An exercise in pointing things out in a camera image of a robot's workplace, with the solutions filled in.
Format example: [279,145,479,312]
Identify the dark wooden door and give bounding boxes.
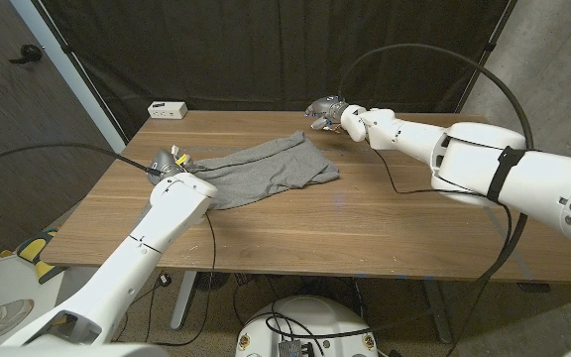
[0,0,118,259]

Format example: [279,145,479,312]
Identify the white power adapter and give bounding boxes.
[147,101,189,121]

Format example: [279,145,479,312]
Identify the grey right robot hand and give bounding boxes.
[304,95,351,133]

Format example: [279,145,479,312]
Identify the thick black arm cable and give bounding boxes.
[0,142,163,179]
[337,43,534,357]

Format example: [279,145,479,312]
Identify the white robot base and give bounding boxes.
[235,296,380,357]

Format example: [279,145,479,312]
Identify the black floor cable with plug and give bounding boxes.
[116,271,173,343]

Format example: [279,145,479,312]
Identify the black backdrop curtain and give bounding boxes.
[37,0,514,143]

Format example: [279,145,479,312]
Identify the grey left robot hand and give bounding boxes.
[146,147,195,186]

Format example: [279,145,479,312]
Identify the white table leg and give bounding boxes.
[170,271,198,331]

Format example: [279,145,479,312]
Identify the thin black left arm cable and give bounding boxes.
[154,211,217,347]

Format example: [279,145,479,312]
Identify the black round fan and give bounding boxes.
[194,271,231,293]

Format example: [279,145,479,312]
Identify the grey table leg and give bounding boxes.
[421,280,454,344]

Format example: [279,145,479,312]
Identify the black base cable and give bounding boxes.
[238,310,396,357]

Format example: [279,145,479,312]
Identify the black door handle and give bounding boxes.
[8,44,44,65]

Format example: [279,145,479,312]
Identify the grey shorts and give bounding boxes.
[185,130,341,211]

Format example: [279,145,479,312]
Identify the grey box on base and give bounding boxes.
[278,339,316,357]

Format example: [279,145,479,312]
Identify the white door frame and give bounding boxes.
[10,0,127,154]

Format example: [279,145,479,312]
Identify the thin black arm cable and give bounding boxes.
[372,147,514,249]
[154,211,217,347]

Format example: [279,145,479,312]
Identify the black backdrop stand pole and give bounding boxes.
[32,0,129,145]
[456,0,518,114]

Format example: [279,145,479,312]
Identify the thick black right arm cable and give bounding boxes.
[337,43,534,357]

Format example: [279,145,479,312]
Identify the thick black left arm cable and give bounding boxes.
[0,142,163,179]

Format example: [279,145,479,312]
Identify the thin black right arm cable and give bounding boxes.
[372,147,514,249]

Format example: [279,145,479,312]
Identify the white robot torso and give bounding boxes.
[0,341,171,357]

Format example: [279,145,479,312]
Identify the yellow and black object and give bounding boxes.
[0,227,68,285]

